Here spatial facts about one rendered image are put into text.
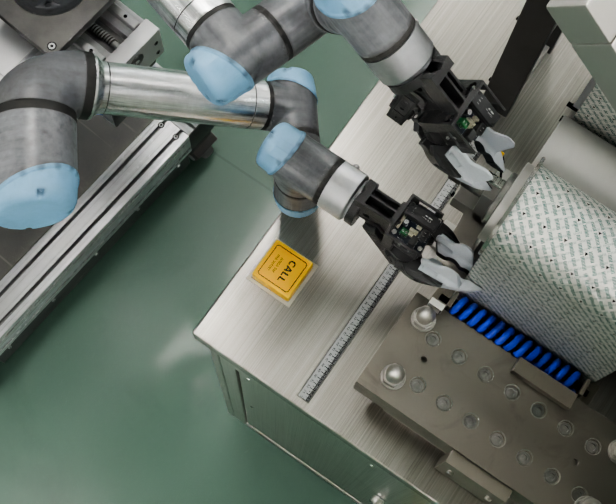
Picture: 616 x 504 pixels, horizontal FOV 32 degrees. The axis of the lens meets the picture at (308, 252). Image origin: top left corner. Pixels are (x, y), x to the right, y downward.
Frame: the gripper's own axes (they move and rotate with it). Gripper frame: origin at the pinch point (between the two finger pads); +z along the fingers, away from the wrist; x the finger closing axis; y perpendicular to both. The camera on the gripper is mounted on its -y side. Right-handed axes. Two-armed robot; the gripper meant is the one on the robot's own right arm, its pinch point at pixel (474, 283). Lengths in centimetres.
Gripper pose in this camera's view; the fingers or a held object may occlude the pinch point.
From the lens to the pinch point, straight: 151.1
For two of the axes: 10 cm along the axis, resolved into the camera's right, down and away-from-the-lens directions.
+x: 5.7, -7.8, 2.5
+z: 8.2, 5.5, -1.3
